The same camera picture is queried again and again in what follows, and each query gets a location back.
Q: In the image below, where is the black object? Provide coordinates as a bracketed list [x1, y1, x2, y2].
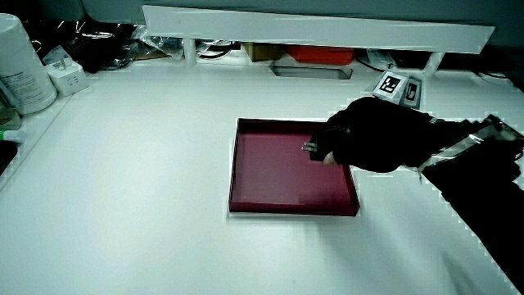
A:
[0, 140, 20, 176]

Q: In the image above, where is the person's right hand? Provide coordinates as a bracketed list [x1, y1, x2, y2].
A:
[314, 70, 436, 174]

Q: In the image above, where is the black plastic bag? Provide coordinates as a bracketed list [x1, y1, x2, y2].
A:
[23, 15, 141, 75]

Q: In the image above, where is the orange box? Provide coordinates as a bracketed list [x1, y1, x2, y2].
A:
[285, 44, 356, 66]

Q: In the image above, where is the brown cardboard box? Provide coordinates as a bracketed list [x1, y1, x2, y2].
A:
[242, 42, 283, 63]

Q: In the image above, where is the green bottle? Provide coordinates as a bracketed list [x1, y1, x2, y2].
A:
[0, 88, 24, 143]

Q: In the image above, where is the white power adapter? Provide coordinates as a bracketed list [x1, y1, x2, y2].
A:
[43, 59, 90, 98]

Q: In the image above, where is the black cable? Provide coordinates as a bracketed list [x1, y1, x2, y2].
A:
[355, 52, 392, 74]

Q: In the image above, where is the white desk riser shelf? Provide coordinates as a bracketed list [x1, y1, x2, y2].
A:
[142, 4, 496, 79]

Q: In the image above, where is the red square plate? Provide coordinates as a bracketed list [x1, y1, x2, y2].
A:
[228, 117, 361, 217]

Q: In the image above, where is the black charger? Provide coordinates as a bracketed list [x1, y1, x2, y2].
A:
[301, 125, 351, 162]

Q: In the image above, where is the person's right forearm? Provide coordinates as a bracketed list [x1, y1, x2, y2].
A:
[417, 114, 524, 293]

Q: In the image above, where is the clear plastic bag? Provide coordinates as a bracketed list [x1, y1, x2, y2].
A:
[133, 24, 185, 61]

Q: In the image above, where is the white cylindrical container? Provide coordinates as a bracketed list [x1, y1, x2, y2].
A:
[0, 12, 58, 116]

